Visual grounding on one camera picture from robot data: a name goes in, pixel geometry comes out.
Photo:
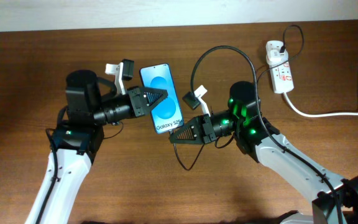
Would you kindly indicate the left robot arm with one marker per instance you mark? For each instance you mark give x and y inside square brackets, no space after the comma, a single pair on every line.
[92,103]

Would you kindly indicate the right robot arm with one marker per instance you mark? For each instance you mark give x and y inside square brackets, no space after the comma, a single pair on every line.
[334,199]

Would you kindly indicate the blue Galaxy smartphone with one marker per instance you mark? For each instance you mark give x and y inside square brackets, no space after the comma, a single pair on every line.
[167,115]

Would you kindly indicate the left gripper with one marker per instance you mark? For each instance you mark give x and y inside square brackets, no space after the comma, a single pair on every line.
[140,109]

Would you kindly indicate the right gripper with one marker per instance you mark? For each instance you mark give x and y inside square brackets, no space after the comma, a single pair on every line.
[203,128]

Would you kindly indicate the white power strip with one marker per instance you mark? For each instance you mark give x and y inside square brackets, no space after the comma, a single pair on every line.
[282,80]

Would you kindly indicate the white charger plug adapter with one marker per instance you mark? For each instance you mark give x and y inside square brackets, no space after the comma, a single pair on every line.
[274,57]

